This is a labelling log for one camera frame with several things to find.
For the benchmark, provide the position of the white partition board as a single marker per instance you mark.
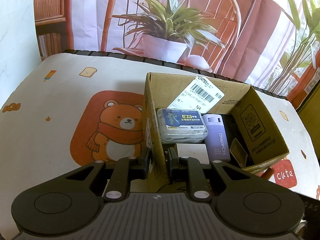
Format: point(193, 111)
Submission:
point(17, 30)

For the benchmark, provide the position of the brown cardboard box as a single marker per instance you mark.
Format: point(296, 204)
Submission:
point(262, 135)

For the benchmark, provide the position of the purple bottle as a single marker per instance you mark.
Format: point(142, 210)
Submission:
point(217, 140)

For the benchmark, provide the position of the small white box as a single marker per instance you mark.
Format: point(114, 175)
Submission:
point(192, 153)

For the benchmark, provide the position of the yellowish brown panel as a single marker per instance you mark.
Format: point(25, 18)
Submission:
point(311, 115)

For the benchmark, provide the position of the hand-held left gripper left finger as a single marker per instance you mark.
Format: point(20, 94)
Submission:
point(146, 162)

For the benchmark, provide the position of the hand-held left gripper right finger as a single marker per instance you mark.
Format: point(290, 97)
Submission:
point(172, 165)

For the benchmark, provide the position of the clear plastic box blue label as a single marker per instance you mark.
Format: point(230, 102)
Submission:
point(180, 122)

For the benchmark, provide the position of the small black square case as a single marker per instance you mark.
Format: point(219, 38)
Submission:
point(238, 153)

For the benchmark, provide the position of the black table edge strip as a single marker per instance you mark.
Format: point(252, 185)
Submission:
point(125, 56)

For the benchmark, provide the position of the cartoon printed table mat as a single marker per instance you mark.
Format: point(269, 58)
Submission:
point(62, 100)

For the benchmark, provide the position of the printed room scene backdrop cloth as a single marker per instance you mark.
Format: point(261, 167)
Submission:
point(200, 10)

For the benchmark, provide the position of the white shipping label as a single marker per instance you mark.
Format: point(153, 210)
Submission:
point(197, 92)

